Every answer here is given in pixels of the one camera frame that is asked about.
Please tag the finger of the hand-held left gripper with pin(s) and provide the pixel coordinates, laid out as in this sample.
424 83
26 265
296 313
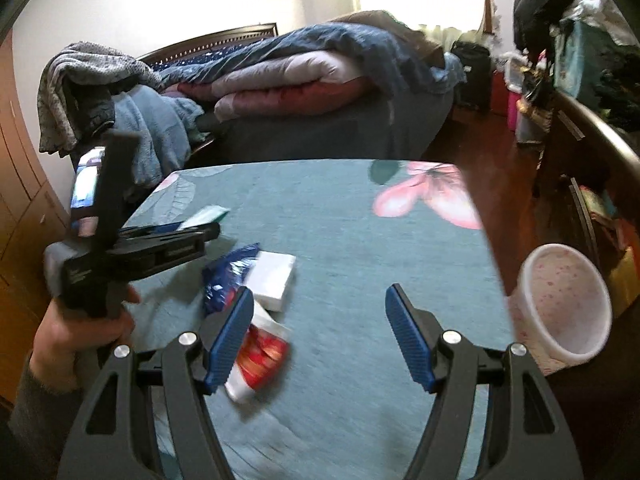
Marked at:
200 233

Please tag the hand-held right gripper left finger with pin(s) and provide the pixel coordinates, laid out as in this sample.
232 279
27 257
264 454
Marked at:
227 345

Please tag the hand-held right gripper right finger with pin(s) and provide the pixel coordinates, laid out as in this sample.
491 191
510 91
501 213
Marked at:
410 345

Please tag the green white packet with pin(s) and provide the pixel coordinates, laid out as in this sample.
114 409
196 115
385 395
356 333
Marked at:
207 215

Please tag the red white wrapper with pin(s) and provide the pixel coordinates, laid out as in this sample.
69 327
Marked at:
260 357

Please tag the blue snack wrapper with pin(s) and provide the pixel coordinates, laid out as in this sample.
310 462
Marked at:
225 277

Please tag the white tissue pack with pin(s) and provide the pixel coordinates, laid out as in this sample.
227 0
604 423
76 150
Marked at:
272 277

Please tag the white pink-dotted bin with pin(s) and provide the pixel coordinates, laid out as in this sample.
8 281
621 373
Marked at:
565 305

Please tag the person's left forearm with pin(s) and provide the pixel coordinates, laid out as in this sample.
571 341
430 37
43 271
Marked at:
35 425

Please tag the person's left hand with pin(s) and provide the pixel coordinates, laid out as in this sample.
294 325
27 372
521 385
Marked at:
60 340

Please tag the wooden wardrobe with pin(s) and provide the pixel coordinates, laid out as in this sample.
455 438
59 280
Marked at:
20 210

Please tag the teal floral tablecloth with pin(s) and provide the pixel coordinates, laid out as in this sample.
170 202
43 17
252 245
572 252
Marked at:
350 260

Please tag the light blue fleece blanket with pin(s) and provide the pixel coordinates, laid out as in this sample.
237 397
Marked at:
150 130

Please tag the dark jacket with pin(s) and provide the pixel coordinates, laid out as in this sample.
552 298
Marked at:
90 110

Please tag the bed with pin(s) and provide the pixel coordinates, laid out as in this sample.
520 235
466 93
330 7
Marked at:
325 127

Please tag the blue star pillow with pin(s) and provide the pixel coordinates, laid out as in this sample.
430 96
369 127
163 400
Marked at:
200 58

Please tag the pink white folded quilt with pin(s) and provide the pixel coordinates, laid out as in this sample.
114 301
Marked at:
290 81

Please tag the grey knitted blanket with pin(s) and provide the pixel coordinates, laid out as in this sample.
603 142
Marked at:
75 85

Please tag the dark wooden headboard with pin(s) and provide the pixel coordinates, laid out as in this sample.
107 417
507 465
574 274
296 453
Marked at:
210 42

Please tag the yellow framed box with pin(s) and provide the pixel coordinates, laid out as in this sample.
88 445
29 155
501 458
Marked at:
597 205

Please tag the blue duvet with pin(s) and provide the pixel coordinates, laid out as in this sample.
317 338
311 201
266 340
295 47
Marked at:
350 45

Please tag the pink plastic container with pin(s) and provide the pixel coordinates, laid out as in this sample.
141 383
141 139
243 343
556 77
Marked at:
513 110

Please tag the red box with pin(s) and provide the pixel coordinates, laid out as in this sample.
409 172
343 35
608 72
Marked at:
500 95

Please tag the dark wooden dresser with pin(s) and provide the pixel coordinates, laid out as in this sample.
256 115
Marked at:
590 135

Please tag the black suitcase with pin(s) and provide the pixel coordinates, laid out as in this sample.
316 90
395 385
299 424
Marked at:
472 75

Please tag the brown blanket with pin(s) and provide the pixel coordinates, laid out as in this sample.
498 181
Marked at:
395 25

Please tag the white plastic container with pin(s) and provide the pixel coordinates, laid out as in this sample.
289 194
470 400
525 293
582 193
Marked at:
515 67

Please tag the pale window curtain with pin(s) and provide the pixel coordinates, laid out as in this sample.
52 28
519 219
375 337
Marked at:
440 34

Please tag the folded dark clothes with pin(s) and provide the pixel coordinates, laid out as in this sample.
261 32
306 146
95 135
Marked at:
620 97

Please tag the teal storage box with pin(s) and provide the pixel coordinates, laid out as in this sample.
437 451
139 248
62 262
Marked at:
580 65

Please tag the black hanging coat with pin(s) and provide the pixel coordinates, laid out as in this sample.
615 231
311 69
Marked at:
540 0

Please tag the white clothes pile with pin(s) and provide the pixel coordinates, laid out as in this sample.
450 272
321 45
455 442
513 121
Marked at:
595 5

